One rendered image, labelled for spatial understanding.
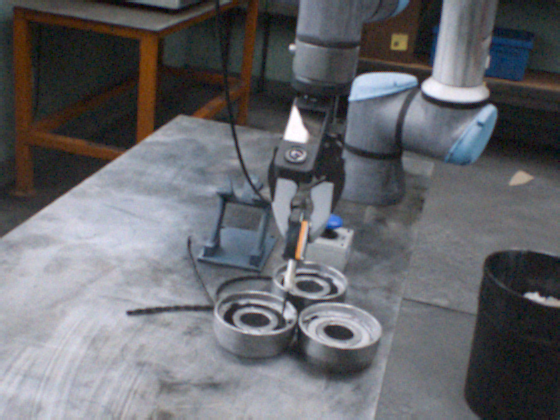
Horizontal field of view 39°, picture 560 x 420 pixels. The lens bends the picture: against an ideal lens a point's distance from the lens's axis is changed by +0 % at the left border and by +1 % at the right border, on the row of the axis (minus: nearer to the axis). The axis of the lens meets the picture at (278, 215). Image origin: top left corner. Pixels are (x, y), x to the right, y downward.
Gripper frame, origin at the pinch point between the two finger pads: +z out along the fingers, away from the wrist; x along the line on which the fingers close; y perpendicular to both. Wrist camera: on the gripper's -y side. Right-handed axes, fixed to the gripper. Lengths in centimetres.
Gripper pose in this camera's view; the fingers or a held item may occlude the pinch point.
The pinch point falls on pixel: (298, 233)
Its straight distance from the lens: 101.7
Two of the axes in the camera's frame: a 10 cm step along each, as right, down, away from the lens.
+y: 2.0, -3.7, 9.1
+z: -1.1, 9.1, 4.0
